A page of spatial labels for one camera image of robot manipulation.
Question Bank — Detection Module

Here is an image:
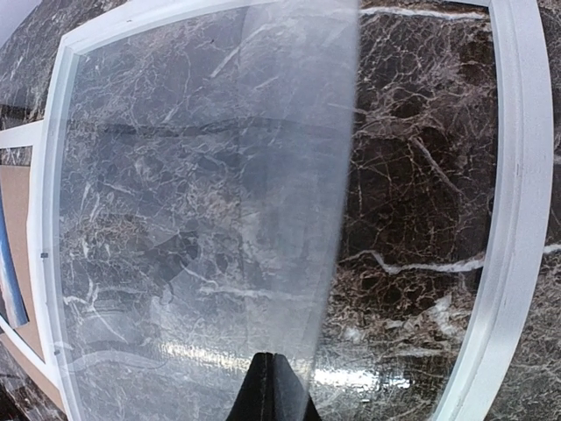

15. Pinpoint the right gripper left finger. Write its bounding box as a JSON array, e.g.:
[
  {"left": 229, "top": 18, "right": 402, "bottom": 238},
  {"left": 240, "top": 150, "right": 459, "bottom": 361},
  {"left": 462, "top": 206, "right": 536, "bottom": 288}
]
[{"left": 227, "top": 353, "right": 274, "bottom": 421}]

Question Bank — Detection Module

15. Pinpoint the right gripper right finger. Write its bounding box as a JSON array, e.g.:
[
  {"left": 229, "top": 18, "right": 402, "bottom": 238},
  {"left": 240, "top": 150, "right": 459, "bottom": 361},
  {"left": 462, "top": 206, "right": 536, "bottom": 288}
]
[{"left": 273, "top": 353, "right": 322, "bottom": 421}]

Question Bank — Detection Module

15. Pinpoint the clear acrylic sheet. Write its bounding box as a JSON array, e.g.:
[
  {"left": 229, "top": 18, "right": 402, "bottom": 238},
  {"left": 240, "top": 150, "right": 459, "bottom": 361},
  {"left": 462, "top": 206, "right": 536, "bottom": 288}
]
[{"left": 43, "top": 1, "right": 359, "bottom": 420}]

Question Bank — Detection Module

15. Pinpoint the white picture frame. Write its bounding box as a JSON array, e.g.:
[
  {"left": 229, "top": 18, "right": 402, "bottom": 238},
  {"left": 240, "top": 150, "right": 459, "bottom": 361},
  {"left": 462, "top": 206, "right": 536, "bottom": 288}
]
[{"left": 36, "top": 1, "right": 554, "bottom": 420}]

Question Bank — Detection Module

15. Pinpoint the landscape photo print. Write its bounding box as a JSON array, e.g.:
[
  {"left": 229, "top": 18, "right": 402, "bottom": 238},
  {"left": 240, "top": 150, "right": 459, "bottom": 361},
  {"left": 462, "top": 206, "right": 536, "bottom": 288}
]
[{"left": 1, "top": 203, "right": 29, "bottom": 328}]

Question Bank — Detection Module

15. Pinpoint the white photo mat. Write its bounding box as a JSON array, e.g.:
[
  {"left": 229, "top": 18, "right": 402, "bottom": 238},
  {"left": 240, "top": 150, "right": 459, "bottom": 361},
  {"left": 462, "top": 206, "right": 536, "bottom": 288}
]
[{"left": 1, "top": 121, "right": 64, "bottom": 413}]

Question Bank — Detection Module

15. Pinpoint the brown cardboard backing board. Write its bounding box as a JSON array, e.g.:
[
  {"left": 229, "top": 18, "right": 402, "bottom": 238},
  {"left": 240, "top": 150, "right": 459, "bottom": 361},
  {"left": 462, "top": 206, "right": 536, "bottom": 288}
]
[{"left": 1, "top": 166, "right": 44, "bottom": 360}]

